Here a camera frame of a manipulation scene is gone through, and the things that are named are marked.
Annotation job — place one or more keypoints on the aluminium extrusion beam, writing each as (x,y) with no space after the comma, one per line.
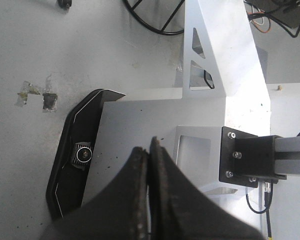
(287,156)

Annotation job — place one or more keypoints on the tape residue patch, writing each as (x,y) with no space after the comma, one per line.
(46,93)

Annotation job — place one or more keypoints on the black mounting bracket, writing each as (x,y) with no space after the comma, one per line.
(245,159)

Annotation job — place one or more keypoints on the black wire ring stand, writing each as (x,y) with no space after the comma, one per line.
(159,17)

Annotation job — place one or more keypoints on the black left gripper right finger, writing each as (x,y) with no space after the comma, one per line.
(179,211)

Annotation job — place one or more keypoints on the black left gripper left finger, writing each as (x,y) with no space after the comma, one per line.
(118,212)

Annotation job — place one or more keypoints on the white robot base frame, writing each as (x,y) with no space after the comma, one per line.
(223,85)

